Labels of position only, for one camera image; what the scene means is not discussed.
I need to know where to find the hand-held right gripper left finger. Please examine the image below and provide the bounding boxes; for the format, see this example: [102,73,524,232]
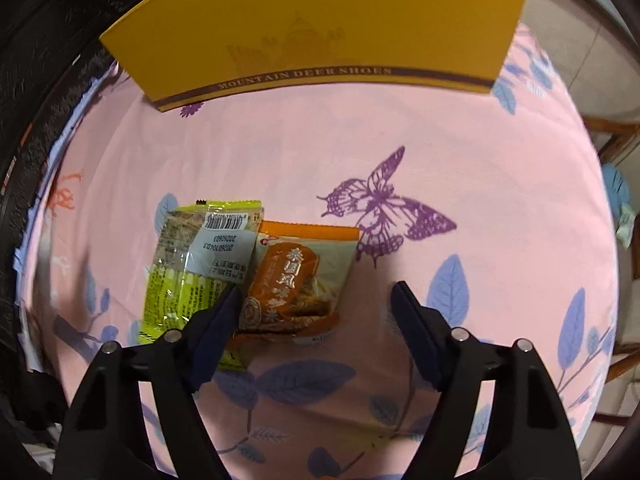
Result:
[52,285,246,480]

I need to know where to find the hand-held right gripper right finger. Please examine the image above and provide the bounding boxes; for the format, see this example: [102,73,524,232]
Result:
[390,280,583,480]

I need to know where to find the green snack packet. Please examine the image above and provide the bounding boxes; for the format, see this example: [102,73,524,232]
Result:
[137,199,264,372]

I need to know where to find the orange snack packet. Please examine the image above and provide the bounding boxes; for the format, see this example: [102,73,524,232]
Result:
[235,220,362,346]

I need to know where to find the yellow cardboard box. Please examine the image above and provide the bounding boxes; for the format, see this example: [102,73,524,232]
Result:
[99,0,531,112]

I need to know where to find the pink printed cloth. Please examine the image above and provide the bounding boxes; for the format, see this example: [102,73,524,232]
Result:
[12,20,621,480]

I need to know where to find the dark cloth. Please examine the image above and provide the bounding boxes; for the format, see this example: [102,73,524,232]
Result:
[0,370,68,466]

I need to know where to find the green white small packet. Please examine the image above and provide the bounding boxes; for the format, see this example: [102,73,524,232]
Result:
[616,205,636,248]

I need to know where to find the light blue cloth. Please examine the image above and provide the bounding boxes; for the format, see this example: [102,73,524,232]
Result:
[602,165,632,211]

